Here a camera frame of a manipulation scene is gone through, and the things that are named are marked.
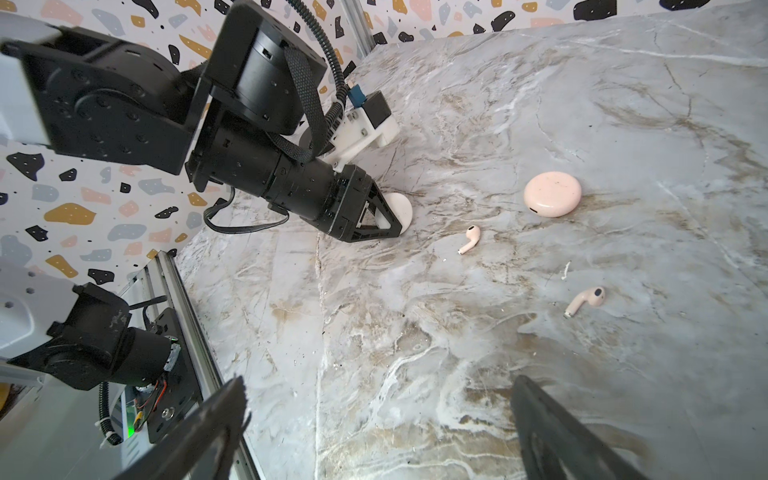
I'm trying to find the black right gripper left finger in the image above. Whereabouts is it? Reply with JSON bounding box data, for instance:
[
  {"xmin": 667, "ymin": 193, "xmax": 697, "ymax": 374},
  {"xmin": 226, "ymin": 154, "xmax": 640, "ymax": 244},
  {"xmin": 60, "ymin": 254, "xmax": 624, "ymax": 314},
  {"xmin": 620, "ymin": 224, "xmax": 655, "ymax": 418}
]
[{"xmin": 117, "ymin": 376, "xmax": 250, "ymax": 480}]

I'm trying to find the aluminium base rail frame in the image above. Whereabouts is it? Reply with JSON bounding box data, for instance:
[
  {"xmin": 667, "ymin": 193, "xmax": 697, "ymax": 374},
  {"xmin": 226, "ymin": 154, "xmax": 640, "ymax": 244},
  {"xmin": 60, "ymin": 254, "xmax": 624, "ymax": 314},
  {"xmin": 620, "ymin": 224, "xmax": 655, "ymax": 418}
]
[{"xmin": 114, "ymin": 252, "xmax": 259, "ymax": 479}]

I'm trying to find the aluminium corner post left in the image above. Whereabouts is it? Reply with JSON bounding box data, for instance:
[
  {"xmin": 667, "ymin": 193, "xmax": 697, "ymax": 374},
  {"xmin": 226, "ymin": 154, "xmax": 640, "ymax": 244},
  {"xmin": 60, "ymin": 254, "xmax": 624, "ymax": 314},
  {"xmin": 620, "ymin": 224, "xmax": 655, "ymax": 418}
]
[{"xmin": 341, "ymin": 0, "xmax": 376, "ymax": 57}]

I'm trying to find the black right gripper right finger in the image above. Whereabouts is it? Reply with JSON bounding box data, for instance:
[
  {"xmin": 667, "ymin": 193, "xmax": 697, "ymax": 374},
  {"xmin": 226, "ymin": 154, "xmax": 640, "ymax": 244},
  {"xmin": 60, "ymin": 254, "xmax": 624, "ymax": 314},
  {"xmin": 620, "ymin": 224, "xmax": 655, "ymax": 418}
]
[{"xmin": 511, "ymin": 375, "xmax": 645, "ymax": 479}]

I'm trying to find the pink round earbud case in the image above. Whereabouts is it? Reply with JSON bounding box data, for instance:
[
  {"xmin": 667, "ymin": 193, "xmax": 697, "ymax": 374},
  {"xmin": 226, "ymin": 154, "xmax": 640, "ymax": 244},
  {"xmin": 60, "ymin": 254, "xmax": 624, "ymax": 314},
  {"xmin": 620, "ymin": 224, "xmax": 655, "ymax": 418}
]
[{"xmin": 523, "ymin": 171, "xmax": 582, "ymax": 218}]

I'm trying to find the black corrugated cable hose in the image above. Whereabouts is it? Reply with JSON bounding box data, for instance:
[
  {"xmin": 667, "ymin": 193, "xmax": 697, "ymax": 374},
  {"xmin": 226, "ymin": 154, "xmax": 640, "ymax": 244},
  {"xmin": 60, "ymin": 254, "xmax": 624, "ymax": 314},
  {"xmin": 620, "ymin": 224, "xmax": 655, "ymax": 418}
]
[{"xmin": 286, "ymin": 0, "xmax": 352, "ymax": 130}]

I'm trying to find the white earbud charging case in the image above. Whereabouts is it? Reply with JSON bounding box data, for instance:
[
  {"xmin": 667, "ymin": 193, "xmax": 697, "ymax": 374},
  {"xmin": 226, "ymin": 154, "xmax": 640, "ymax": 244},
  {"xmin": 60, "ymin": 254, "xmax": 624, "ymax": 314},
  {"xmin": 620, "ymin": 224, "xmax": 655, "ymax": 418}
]
[{"xmin": 374, "ymin": 192, "xmax": 413, "ymax": 234}]

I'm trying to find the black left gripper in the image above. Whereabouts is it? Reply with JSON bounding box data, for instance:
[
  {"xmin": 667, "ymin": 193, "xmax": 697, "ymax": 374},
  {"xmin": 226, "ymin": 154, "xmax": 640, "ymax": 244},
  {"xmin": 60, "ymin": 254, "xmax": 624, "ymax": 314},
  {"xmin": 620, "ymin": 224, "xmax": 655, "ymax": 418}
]
[{"xmin": 311, "ymin": 165, "xmax": 403, "ymax": 243}]

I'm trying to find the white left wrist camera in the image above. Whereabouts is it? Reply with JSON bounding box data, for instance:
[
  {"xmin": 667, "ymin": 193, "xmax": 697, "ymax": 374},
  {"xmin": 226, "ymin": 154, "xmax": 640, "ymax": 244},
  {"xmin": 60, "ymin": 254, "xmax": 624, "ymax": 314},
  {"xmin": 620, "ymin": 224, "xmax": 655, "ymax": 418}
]
[{"xmin": 320, "ymin": 85, "xmax": 400, "ymax": 173}]

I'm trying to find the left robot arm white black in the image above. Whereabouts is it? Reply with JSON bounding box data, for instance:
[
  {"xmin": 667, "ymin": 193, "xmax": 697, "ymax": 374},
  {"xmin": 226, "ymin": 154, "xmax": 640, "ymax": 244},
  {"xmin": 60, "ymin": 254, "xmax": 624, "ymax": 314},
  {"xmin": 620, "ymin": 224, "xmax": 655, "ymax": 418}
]
[{"xmin": 1, "ymin": 1, "xmax": 412, "ymax": 391}]

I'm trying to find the pink earbud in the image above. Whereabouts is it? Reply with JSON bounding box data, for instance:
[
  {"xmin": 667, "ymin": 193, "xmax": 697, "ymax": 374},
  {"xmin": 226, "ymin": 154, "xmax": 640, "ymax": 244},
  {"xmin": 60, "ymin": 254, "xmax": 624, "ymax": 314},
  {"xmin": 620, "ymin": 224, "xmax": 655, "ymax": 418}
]
[
  {"xmin": 457, "ymin": 225, "xmax": 482, "ymax": 255},
  {"xmin": 564, "ymin": 286, "xmax": 606, "ymax": 318}
]

